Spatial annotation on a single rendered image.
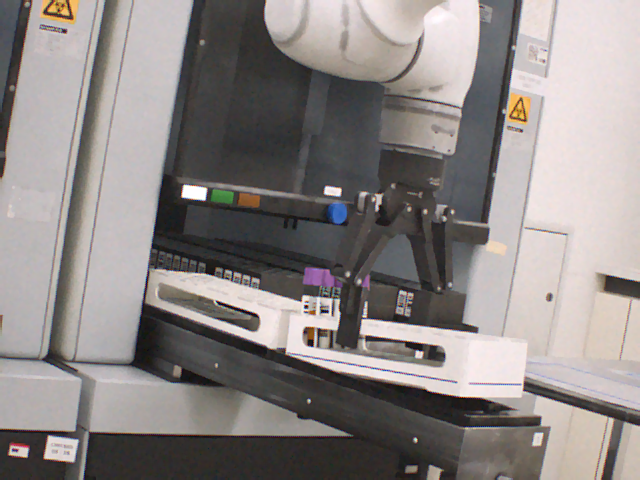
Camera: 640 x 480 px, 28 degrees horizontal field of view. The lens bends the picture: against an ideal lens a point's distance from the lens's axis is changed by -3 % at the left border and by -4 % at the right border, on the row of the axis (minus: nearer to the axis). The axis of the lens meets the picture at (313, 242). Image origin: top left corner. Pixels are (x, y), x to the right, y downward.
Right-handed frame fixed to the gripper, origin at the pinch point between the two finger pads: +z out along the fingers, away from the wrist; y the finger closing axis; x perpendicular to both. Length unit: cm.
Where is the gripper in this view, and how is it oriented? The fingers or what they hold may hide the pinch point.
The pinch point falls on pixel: (384, 329)
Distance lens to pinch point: 151.7
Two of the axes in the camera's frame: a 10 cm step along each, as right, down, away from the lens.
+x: -6.2, -1.5, 7.7
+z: -1.7, 9.8, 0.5
